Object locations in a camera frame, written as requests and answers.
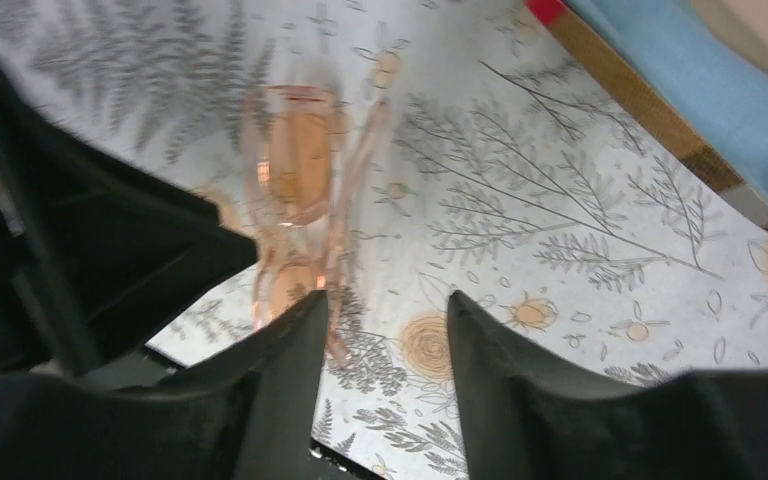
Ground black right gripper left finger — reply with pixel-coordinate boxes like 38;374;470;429
0;290;328;479

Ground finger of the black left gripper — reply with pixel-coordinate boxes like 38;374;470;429
0;69;257;375

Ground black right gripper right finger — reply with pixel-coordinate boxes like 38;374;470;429
446;291;768;479

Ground clear pink sunglasses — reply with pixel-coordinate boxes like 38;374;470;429
198;82;395;366

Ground plaid glasses case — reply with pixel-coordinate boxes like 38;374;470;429
526;1;768;231

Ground light blue cleaning cloth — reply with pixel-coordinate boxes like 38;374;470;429
570;0;768;201

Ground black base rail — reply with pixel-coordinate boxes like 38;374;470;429
80;346;381;480

